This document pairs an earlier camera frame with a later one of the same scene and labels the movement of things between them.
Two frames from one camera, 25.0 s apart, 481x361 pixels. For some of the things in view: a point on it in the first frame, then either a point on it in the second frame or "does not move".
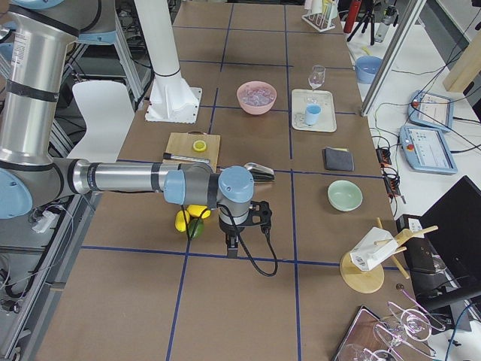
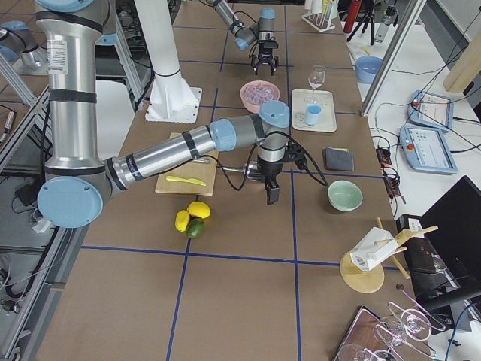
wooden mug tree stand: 368,281 does not move
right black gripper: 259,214 → 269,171
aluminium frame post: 409,19 does not move
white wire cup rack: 322,14 does not move
